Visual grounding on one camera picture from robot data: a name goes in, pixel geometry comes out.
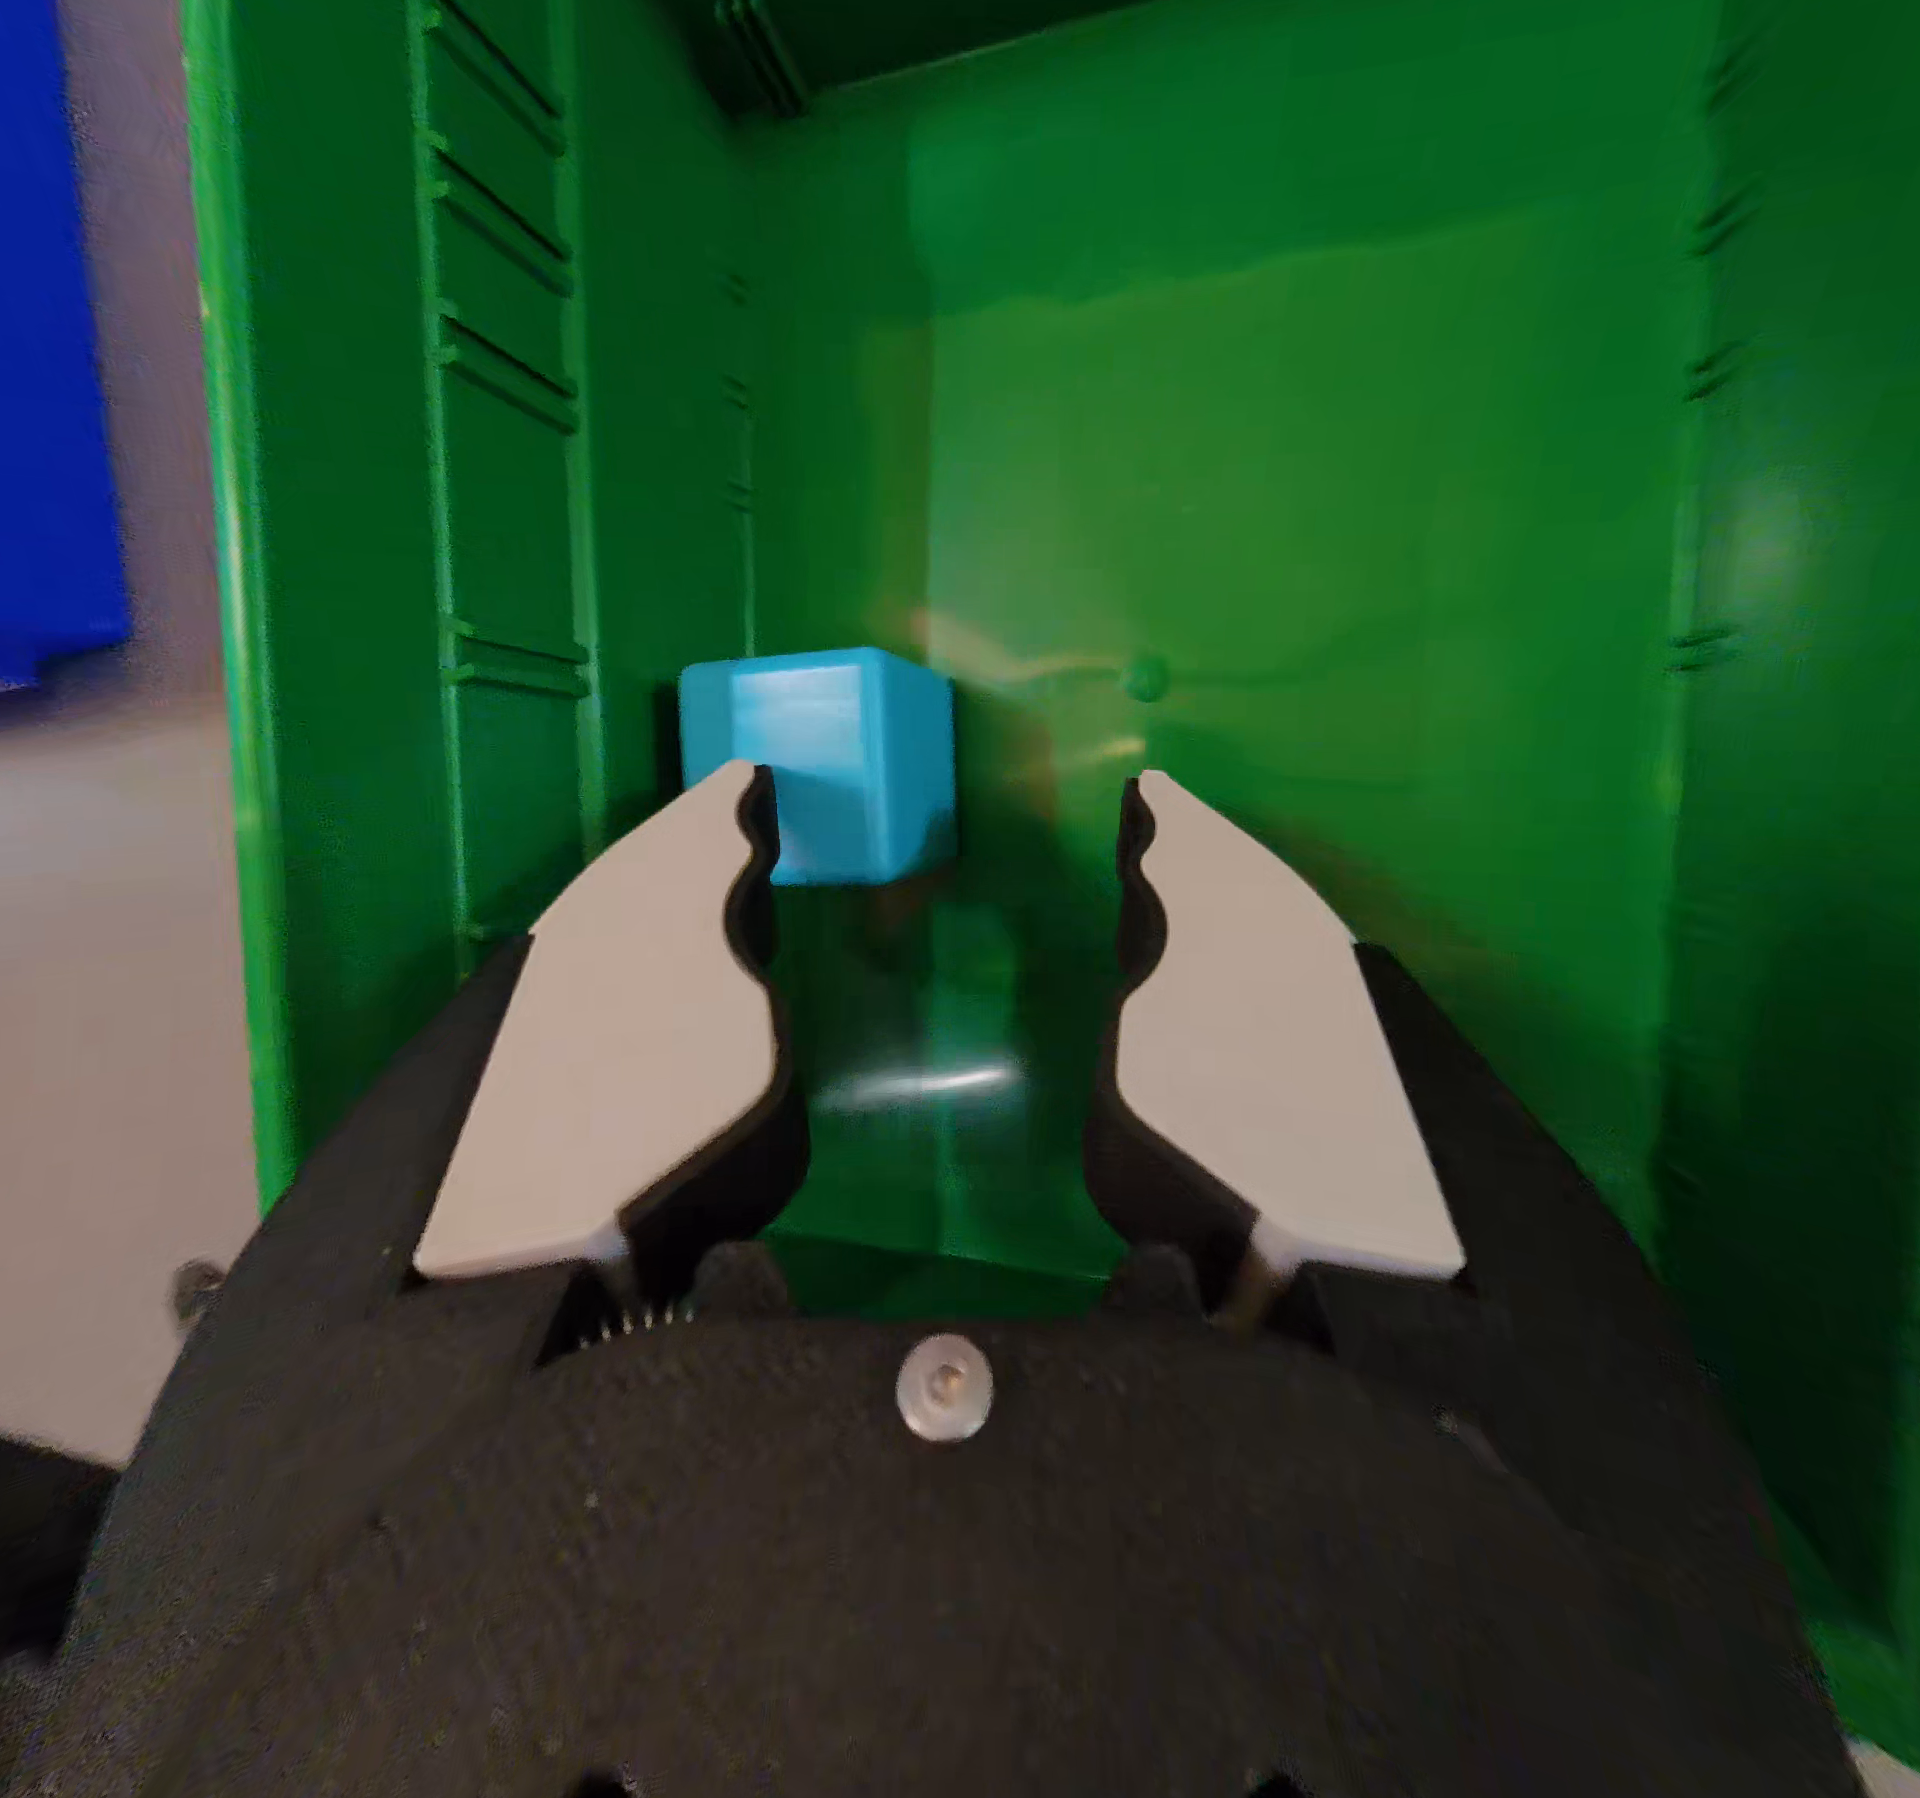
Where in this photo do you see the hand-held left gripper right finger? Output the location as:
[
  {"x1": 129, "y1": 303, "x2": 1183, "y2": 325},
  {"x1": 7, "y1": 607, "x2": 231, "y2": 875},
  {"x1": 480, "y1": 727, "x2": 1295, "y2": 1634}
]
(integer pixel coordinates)
[{"x1": 1082, "y1": 769, "x2": 1466, "y2": 1326}]

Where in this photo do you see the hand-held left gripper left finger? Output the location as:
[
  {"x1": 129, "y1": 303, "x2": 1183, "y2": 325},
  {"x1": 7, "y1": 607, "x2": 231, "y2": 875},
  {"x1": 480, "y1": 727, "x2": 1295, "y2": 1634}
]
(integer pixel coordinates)
[{"x1": 411, "y1": 761, "x2": 812, "y2": 1311}]

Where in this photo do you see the blue cube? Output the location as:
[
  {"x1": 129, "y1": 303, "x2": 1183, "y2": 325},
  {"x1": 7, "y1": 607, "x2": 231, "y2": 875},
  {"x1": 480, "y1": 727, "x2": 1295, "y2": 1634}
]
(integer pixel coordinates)
[{"x1": 677, "y1": 647, "x2": 958, "y2": 888}]

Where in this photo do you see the green plastic bin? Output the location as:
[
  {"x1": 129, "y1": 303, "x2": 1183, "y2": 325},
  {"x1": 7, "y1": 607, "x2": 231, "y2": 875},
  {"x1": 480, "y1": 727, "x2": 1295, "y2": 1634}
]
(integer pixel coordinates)
[{"x1": 172, "y1": 0, "x2": 1920, "y2": 1731}]

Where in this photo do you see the blue storage bin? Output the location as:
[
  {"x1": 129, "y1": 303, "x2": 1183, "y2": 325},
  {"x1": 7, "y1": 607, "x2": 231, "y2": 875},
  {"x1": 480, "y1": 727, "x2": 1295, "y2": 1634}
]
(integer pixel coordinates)
[{"x1": 0, "y1": 0, "x2": 132, "y2": 689}]

